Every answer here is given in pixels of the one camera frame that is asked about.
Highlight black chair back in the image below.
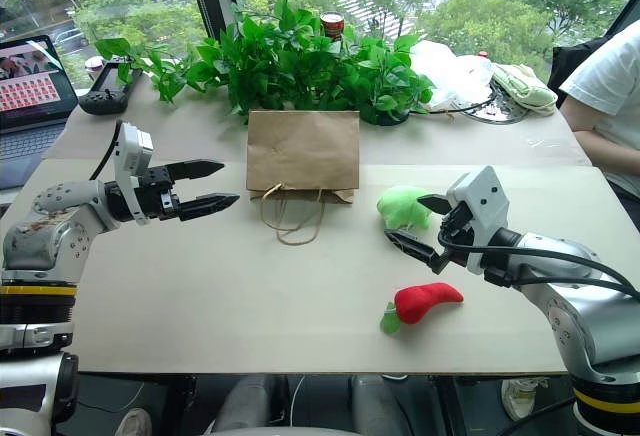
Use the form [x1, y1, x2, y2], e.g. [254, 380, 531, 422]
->
[546, 37, 609, 108]

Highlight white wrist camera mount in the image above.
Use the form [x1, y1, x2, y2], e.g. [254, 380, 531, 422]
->
[113, 120, 156, 226]
[445, 165, 512, 276]

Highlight person in white t-shirt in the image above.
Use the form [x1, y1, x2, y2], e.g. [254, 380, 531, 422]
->
[558, 19, 640, 233]

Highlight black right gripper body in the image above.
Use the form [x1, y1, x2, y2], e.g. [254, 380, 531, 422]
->
[437, 202, 476, 264]

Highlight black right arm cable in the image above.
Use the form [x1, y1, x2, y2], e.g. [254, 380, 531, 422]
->
[438, 228, 640, 303]

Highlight purple lidded cup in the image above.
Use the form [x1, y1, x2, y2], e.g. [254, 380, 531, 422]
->
[84, 56, 105, 83]

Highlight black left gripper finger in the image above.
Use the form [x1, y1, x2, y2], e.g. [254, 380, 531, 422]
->
[177, 193, 242, 223]
[166, 158, 227, 183]

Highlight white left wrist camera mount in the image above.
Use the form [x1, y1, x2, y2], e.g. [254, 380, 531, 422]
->
[113, 120, 156, 226]

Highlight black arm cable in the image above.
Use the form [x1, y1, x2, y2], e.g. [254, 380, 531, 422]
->
[88, 122, 122, 182]
[438, 228, 640, 303]

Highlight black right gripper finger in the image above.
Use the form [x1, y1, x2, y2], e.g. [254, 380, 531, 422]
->
[383, 228, 447, 276]
[416, 194, 454, 217]

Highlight green leafy potted plant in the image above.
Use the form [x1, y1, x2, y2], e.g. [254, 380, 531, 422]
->
[93, 0, 437, 128]

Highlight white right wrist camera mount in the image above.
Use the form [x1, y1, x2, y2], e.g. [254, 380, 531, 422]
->
[445, 165, 512, 276]

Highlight grey rounded leg shape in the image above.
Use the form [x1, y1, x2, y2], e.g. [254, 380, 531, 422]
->
[348, 373, 407, 436]
[212, 374, 284, 436]

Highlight brown paper bag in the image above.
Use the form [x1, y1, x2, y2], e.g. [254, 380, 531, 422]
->
[245, 109, 362, 247]

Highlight red chili plush toy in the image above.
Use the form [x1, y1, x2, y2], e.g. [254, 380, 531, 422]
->
[378, 281, 465, 335]

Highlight white sneaker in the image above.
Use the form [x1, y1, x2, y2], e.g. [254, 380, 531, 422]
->
[500, 377, 550, 421]
[118, 407, 154, 436]

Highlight white plastic bag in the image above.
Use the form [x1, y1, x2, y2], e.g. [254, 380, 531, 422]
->
[408, 39, 497, 110]

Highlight green plush toy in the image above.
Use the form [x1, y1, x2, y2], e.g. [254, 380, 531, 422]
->
[375, 184, 434, 233]

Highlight pale green fabric pouch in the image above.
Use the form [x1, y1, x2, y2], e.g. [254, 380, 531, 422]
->
[488, 61, 559, 119]

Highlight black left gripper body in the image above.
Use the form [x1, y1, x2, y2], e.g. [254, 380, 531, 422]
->
[133, 165, 182, 223]

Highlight open laptop computer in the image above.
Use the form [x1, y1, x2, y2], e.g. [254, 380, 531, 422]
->
[0, 34, 81, 192]

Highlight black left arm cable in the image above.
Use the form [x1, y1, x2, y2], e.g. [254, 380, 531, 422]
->
[88, 122, 122, 182]

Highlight black handheld game controller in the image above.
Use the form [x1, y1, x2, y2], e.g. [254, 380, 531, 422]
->
[78, 55, 144, 117]

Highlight thin white cable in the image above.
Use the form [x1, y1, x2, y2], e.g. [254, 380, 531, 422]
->
[289, 374, 307, 428]

